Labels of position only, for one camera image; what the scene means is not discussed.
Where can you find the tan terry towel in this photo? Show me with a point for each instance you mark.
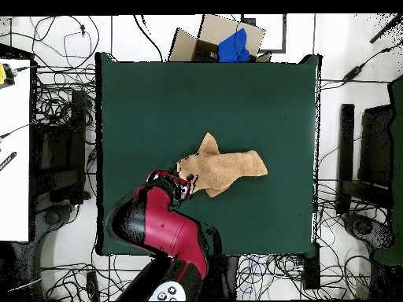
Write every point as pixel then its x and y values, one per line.
pixel 226 170

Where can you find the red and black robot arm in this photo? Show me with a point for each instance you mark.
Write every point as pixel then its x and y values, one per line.
pixel 167 229

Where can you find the black flat strip tool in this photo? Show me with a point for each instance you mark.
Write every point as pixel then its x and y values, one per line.
pixel 8 161

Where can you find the dark green table cloth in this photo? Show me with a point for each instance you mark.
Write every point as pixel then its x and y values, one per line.
pixel 189 103

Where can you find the black equipment case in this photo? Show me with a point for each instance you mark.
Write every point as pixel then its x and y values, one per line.
pixel 59 148

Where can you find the open cardboard box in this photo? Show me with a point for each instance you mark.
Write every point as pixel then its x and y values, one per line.
pixel 185 47

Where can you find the black power strip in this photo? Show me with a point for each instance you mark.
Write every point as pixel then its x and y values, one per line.
pixel 93 286

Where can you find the blue cloth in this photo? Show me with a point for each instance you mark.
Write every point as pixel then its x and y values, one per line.
pixel 234 47

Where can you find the black floor box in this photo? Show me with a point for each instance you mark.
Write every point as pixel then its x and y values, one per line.
pixel 312 267

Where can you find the black upright bar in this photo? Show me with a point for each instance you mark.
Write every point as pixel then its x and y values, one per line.
pixel 345 151

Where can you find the white side table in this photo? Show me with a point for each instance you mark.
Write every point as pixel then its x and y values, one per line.
pixel 14 151

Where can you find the black panel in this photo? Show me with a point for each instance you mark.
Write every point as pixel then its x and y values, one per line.
pixel 376 148

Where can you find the black power adapter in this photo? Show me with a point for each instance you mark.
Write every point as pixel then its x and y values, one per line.
pixel 352 73

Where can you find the yellow and black device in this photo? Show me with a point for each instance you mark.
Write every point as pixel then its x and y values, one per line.
pixel 3 75

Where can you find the green cloth covered stand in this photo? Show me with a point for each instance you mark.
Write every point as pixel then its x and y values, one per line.
pixel 397 163

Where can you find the black rod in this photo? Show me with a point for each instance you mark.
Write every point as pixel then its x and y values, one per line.
pixel 385 30

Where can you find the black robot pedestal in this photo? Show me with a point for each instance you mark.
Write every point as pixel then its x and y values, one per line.
pixel 226 276

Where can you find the grey pedestal leg with foot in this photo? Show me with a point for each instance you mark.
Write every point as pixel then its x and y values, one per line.
pixel 365 228
pixel 52 220

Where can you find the dark square frame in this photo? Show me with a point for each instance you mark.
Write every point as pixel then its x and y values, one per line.
pixel 284 34

